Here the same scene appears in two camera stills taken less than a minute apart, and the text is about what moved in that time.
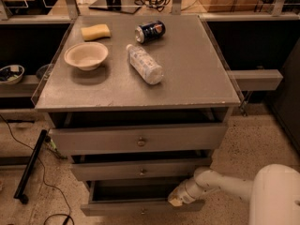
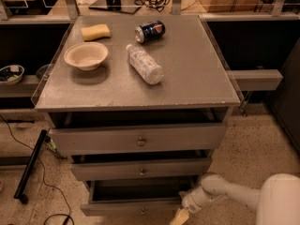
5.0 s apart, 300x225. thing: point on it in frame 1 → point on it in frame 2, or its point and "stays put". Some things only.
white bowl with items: x=11 y=74 stays put
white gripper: x=185 y=189 → x=189 y=202
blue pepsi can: x=151 y=32 stays put
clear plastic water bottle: x=143 y=63 stays put
